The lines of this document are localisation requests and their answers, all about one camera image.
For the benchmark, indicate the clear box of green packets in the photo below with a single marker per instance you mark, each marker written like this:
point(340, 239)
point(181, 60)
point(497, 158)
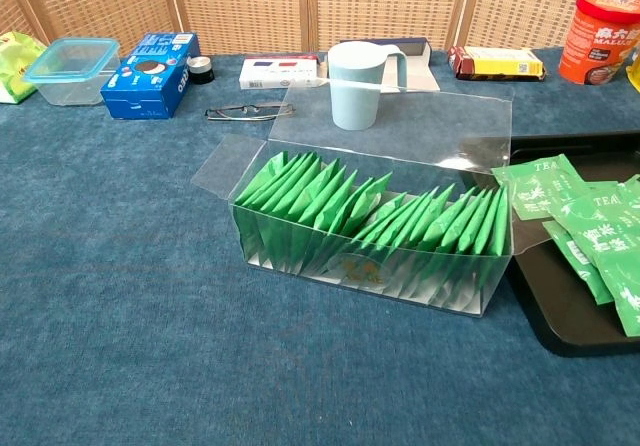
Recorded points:
point(375, 268)

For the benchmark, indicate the white box red blue print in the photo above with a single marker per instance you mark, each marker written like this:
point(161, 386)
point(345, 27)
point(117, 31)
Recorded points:
point(280, 78)

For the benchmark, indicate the blue white open box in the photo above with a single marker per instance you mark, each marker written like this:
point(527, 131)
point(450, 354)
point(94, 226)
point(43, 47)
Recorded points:
point(415, 73)

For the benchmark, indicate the blue Oreo cookie box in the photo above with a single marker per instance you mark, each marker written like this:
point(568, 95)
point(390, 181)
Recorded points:
point(145, 86)

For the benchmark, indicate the black plastic tray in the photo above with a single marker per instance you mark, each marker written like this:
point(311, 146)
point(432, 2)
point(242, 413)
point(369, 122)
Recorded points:
point(560, 326)

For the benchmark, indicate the blue lidded plastic container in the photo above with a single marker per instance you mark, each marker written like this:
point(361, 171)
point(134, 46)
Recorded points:
point(70, 73)

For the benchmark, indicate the thin-framed eyeglasses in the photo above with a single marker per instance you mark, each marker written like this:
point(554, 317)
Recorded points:
point(225, 113)

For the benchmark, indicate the small black silver jar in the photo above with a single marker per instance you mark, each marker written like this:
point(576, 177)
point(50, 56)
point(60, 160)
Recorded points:
point(200, 71)

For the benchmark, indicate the woven wooden folding screen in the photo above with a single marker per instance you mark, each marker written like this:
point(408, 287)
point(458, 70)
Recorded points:
point(240, 6)

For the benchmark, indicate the brown yellow biscuit pack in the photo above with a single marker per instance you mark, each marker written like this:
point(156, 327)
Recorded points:
point(500, 63)

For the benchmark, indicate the blue carpet table cover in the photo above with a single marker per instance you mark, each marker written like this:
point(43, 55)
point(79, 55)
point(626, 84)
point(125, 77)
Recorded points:
point(100, 316)

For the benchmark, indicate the red instant noodle cup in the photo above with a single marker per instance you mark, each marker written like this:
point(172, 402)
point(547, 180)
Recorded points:
point(595, 41)

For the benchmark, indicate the green tissue pack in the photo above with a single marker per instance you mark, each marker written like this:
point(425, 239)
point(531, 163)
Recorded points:
point(17, 66)

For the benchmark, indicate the yellow snack bag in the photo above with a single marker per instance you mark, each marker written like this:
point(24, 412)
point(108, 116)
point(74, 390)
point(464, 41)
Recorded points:
point(636, 73)

